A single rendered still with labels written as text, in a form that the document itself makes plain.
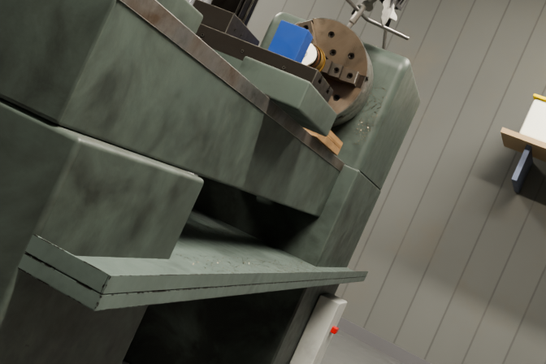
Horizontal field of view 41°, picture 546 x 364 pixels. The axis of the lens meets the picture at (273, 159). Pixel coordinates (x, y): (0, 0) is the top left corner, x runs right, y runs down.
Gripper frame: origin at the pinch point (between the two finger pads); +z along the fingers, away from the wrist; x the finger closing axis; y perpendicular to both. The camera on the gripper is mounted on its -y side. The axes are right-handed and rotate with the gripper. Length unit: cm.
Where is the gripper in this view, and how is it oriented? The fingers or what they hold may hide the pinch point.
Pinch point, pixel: (365, 19)
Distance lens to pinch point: 227.9
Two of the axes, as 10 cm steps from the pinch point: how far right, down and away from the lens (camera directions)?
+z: -5.6, 8.3, 0.2
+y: 6.3, 4.1, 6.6
